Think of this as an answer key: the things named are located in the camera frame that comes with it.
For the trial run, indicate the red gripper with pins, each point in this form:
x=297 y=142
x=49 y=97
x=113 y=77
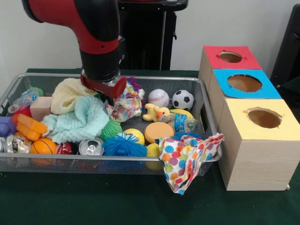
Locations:
x=112 y=90

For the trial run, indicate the polka dot fabric pouch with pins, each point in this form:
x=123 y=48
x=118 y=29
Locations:
x=129 y=107

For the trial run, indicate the mint green muslin cloth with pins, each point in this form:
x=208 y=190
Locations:
x=82 y=119

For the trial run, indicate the cream muslin cloth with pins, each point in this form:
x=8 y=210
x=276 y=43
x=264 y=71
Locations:
x=68 y=96

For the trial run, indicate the blue spiky rubber ball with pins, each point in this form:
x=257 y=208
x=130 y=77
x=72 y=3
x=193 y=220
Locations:
x=124 y=147

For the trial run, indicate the white polka dot cloth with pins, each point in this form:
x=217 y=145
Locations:
x=180 y=161

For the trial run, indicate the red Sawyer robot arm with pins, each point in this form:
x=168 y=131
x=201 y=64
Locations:
x=93 y=35

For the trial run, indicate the wooden box with three holes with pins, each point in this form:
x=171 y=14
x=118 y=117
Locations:
x=257 y=164

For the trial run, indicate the yellow plush duck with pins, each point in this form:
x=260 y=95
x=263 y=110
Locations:
x=154 y=112

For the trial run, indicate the white baseball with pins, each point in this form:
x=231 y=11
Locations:
x=158 y=98

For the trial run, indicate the orange round sponge disc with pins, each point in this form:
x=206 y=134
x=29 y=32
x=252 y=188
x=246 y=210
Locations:
x=159 y=132

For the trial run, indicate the small soccer ball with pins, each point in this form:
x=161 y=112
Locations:
x=183 y=100

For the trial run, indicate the orange toy basketball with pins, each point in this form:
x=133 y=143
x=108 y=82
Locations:
x=43 y=146

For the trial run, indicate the dark green tablecloth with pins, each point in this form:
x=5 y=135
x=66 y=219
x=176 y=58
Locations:
x=293 y=85
x=93 y=201

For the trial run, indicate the black upright panel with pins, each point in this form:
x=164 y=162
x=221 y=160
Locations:
x=288 y=47

